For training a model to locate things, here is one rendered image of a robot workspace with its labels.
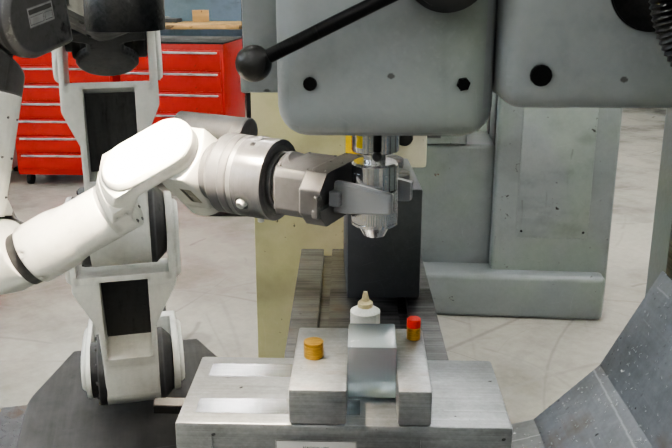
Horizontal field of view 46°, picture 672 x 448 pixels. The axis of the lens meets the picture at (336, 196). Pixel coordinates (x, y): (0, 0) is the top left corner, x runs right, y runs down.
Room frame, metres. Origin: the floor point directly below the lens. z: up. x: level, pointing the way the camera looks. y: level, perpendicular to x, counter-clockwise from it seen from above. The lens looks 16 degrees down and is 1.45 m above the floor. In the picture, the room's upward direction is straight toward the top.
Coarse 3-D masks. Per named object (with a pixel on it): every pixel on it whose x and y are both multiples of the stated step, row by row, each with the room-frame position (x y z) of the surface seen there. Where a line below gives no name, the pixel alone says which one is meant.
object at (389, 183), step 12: (360, 180) 0.76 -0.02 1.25; (372, 180) 0.76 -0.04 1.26; (384, 180) 0.76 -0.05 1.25; (396, 180) 0.77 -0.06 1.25; (396, 192) 0.77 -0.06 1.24; (396, 204) 0.77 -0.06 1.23; (360, 216) 0.76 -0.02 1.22; (372, 216) 0.76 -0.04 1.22; (384, 216) 0.76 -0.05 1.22; (396, 216) 0.77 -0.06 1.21; (360, 228) 0.76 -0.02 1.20; (372, 228) 0.76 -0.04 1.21; (384, 228) 0.76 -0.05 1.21
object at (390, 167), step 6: (354, 162) 0.77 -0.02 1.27; (360, 162) 0.77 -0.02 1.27; (384, 162) 0.77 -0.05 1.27; (390, 162) 0.77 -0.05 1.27; (396, 162) 0.77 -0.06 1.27; (354, 168) 0.77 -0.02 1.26; (360, 168) 0.76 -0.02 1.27; (366, 168) 0.76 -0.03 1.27; (372, 168) 0.76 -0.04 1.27; (378, 168) 0.76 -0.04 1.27; (384, 168) 0.76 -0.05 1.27; (390, 168) 0.76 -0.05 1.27; (396, 168) 0.77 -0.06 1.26; (360, 174) 0.76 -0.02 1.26; (366, 174) 0.76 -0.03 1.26; (372, 174) 0.76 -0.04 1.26; (378, 174) 0.76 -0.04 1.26; (384, 174) 0.76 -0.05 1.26; (390, 174) 0.76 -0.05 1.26
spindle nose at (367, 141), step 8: (352, 136) 0.77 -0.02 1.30; (368, 136) 0.76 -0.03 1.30; (384, 136) 0.76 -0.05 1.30; (392, 136) 0.76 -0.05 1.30; (352, 144) 0.77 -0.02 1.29; (368, 144) 0.76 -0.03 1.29; (384, 144) 0.76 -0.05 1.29; (392, 144) 0.76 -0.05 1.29; (360, 152) 0.76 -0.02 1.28; (368, 152) 0.76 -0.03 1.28; (384, 152) 0.76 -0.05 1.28; (392, 152) 0.76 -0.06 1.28
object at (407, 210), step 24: (408, 168) 1.36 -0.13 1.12; (408, 216) 1.22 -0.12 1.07; (360, 240) 1.22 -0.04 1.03; (384, 240) 1.22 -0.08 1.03; (408, 240) 1.22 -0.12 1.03; (360, 264) 1.22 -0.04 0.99; (384, 264) 1.22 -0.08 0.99; (408, 264) 1.22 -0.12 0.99; (360, 288) 1.22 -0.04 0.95; (384, 288) 1.22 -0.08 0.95; (408, 288) 1.22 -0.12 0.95
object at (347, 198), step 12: (336, 192) 0.76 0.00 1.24; (348, 192) 0.76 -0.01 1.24; (360, 192) 0.75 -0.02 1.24; (372, 192) 0.75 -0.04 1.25; (384, 192) 0.74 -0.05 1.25; (336, 204) 0.75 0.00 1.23; (348, 204) 0.76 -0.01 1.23; (360, 204) 0.75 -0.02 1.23; (372, 204) 0.74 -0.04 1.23; (384, 204) 0.74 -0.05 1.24
